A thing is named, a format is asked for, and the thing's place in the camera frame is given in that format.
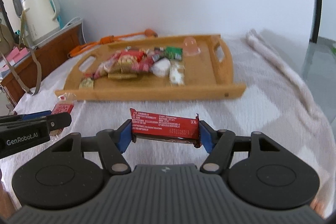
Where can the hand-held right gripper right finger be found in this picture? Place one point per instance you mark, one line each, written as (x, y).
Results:
(207, 136)

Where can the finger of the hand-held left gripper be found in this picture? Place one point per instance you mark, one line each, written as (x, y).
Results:
(34, 115)
(60, 120)

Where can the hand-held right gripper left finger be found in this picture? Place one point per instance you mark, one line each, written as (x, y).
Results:
(124, 134)

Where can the small red clear-ended packet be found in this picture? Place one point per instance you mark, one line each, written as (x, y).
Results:
(63, 108)

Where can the red chocolate bar packet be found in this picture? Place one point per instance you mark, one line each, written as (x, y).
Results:
(162, 125)

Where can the small gold snack packet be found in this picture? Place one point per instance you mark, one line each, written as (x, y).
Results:
(86, 83)

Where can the wooden tray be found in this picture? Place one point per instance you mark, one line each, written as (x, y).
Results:
(202, 77)

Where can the pink cake packet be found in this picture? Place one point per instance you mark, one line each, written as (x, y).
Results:
(102, 70)

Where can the gold dotted white candy packet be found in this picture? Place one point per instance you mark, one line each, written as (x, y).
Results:
(176, 74)

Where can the long red snack packet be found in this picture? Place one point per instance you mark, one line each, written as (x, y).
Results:
(143, 65)

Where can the red and gold nut packet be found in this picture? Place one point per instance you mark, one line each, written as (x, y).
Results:
(127, 61)

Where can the white marshmallow packet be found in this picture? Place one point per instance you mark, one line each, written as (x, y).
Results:
(161, 66)

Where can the pink jelly cup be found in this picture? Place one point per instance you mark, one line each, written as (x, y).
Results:
(191, 45)

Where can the person's right forearm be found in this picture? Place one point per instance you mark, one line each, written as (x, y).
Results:
(317, 207)

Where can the pink box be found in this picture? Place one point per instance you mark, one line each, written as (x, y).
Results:
(18, 54)

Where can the wooden cabinet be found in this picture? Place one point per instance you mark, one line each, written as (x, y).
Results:
(52, 48)

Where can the green snack packet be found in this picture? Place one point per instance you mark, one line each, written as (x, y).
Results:
(173, 53)

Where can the cream electric kettle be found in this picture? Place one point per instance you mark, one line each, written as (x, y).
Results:
(39, 19)

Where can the teal object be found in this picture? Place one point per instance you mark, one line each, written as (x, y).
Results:
(59, 22)

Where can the orange resistance band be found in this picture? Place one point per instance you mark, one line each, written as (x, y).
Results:
(149, 33)

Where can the white oval mirror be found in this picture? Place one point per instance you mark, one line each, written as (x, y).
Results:
(16, 1)

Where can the green and white floor item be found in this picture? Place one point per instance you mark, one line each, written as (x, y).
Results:
(334, 48)

